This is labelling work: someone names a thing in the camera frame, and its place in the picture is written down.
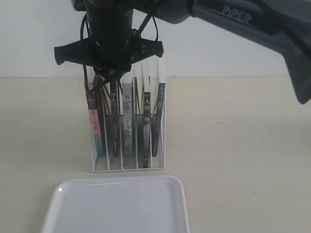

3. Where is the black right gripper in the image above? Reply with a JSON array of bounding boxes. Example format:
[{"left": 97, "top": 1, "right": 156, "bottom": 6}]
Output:
[{"left": 54, "top": 7, "right": 163, "bottom": 80}]

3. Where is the dark blue spine book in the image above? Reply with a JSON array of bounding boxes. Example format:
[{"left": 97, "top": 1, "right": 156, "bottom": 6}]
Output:
[{"left": 152, "top": 58, "right": 167, "bottom": 157}]

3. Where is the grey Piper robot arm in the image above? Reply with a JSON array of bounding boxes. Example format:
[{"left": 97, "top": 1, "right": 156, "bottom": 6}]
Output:
[{"left": 54, "top": 0, "right": 311, "bottom": 104}]

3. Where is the black spine book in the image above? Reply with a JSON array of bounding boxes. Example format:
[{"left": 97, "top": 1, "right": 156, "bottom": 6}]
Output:
[{"left": 109, "top": 79, "right": 120, "bottom": 157}]

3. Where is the grey white spine book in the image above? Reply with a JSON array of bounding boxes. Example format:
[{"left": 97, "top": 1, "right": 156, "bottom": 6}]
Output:
[{"left": 121, "top": 71, "right": 133, "bottom": 158}]

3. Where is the dark grey spine book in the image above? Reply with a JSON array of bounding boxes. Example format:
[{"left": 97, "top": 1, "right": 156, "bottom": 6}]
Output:
[{"left": 141, "top": 60, "right": 151, "bottom": 168}]

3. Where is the pink teal cover book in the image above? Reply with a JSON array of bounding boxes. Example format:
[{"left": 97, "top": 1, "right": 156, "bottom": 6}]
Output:
[{"left": 86, "top": 88, "right": 106, "bottom": 158}]

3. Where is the white plastic tray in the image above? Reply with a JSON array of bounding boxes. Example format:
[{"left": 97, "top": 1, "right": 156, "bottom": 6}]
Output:
[{"left": 41, "top": 175, "right": 190, "bottom": 233}]

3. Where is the black cable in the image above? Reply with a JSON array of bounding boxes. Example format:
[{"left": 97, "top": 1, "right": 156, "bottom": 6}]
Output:
[{"left": 80, "top": 0, "right": 160, "bottom": 94}]

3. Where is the white wire book rack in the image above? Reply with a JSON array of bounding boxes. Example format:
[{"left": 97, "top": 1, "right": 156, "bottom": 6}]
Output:
[{"left": 86, "top": 57, "right": 166, "bottom": 172}]

